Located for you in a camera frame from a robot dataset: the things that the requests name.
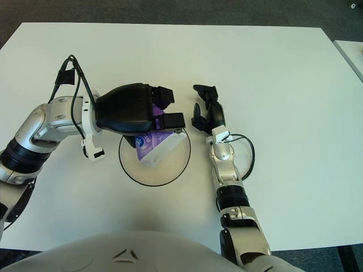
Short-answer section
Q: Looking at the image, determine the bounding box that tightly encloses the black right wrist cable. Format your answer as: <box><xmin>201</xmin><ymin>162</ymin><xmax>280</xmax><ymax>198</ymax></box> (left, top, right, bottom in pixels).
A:
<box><xmin>226</xmin><ymin>134</ymin><xmax>255</xmax><ymax>181</ymax></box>

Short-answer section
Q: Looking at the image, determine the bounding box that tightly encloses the purple tissue paper pack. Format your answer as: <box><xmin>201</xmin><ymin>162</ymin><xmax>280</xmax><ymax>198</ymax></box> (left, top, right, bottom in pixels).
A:
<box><xmin>135</xmin><ymin>103</ymin><xmax>185</xmax><ymax>167</ymax></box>

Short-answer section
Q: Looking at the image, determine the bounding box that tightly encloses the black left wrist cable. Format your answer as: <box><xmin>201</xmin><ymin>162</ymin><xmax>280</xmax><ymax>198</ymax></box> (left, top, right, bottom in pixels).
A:
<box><xmin>47</xmin><ymin>54</ymin><xmax>97</xmax><ymax>158</ymax></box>

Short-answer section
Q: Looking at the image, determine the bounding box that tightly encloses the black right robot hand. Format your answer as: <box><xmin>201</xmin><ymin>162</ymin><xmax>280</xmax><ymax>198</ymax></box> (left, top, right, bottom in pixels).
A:
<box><xmin>190</xmin><ymin>84</ymin><xmax>227</xmax><ymax>135</ymax></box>

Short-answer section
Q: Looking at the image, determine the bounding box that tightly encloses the white side table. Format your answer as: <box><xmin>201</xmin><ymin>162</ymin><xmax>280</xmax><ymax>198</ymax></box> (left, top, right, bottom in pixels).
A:
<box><xmin>333</xmin><ymin>40</ymin><xmax>363</xmax><ymax>79</ymax></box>

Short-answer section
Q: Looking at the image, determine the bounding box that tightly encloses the black table leg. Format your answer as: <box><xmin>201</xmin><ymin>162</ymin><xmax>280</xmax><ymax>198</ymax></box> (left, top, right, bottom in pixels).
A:
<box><xmin>337</xmin><ymin>245</ymin><xmax>357</xmax><ymax>272</ymax></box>

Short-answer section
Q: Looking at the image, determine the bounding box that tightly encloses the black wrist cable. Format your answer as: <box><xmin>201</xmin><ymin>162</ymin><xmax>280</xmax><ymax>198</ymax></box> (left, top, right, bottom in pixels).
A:
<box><xmin>47</xmin><ymin>54</ymin><xmax>97</xmax><ymax>158</ymax></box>
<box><xmin>226</xmin><ymin>134</ymin><xmax>255</xmax><ymax>181</ymax></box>

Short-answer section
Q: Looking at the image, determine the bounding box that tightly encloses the white plate with black rim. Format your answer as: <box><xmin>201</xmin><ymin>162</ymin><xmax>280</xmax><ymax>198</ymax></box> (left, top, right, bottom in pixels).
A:
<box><xmin>118</xmin><ymin>127</ymin><xmax>191</xmax><ymax>187</ymax></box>

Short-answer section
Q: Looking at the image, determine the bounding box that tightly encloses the grey robot torso shell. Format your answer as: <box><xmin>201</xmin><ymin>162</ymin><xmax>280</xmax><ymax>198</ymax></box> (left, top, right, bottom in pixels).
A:
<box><xmin>0</xmin><ymin>231</ymin><xmax>236</xmax><ymax>272</ymax></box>

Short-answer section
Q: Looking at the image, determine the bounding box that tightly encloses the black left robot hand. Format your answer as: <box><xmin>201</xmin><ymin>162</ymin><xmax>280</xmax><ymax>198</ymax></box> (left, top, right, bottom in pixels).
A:
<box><xmin>95</xmin><ymin>83</ymin><xmax>185</xmax><ymax>148</ymax></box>

